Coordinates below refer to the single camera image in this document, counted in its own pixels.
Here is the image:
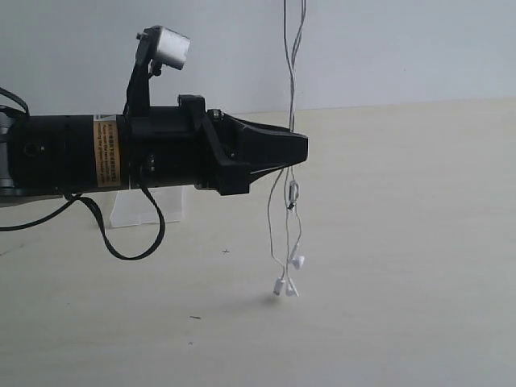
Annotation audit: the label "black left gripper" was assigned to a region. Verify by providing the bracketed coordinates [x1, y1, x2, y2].
[127, 94, 309, 196]

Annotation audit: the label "white wired earphones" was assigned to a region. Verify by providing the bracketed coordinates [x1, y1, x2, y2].
[266, 0, 309, 298]

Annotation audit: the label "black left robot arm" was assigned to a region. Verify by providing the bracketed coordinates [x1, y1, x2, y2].
[1, 95, 309, 198]

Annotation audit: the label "clear plastic storage box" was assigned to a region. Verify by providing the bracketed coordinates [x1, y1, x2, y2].
[110, 186, 184, 228]

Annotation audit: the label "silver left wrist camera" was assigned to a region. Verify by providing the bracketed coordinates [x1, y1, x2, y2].
[135, 25, 190, 77]

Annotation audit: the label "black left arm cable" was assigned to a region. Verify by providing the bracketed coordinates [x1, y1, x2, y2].
[0, 86, 166, 260]

